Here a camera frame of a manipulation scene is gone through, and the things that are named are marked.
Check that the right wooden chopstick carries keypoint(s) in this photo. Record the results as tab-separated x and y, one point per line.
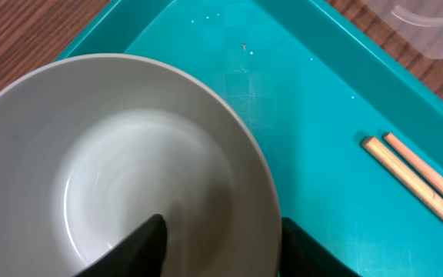
423	168

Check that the clear plastic bin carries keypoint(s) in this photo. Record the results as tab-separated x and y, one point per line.
419	22

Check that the grey ceramic bowl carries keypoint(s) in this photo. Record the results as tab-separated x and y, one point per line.
94	146

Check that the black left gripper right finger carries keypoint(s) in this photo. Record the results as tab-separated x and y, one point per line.
303	256

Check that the teal plastic tray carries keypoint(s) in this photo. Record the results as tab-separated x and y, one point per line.
311	87

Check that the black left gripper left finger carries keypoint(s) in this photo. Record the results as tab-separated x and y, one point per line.
140	254

